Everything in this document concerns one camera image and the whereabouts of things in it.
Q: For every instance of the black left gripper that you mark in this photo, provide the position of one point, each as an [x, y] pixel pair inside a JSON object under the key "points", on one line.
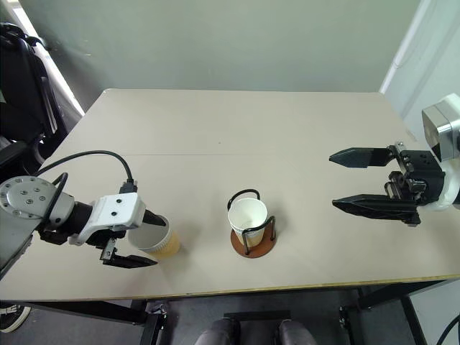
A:
{"points": [[104, 238]]}

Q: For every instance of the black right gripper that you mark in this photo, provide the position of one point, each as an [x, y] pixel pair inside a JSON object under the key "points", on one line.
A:
{"points": [[424, 176]]}

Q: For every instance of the brown ribbed paper cup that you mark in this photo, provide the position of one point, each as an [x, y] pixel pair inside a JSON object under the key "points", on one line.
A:
{"points": [[169, 244]]}

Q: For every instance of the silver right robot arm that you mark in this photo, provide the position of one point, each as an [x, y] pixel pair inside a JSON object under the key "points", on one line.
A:
{"points": [[445, 136]]}

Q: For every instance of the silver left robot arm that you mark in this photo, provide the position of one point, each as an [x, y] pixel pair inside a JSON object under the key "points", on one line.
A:
{"points": [[21, 201]]}

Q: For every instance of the white paper cup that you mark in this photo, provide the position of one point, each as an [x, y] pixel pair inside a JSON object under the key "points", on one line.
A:
{"points": [[248, 215]]}

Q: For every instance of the black and white sneaker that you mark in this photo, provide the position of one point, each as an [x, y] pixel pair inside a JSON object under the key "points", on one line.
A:
{"points": [[12, 318]]}

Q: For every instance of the dark rounded shape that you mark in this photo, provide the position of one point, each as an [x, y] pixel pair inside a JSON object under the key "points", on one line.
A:
{"points": [[294, 332]]}

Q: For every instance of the black office chair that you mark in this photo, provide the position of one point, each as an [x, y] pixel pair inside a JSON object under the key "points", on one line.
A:
{"points": [[21, 100]]}

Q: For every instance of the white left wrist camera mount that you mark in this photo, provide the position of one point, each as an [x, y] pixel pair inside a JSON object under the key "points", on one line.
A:
{"points": [[118, 210]]}

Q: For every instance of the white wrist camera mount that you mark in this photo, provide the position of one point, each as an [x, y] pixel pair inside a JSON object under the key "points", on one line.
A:
{"points": [[118, 210], [450, 190]]}

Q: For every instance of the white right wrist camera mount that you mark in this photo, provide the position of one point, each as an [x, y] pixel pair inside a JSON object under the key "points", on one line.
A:
{"points": [[450, 190]]}

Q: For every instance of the black metal table frame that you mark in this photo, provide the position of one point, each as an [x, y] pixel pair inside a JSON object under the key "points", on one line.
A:
{"points": [[90, 311]]}

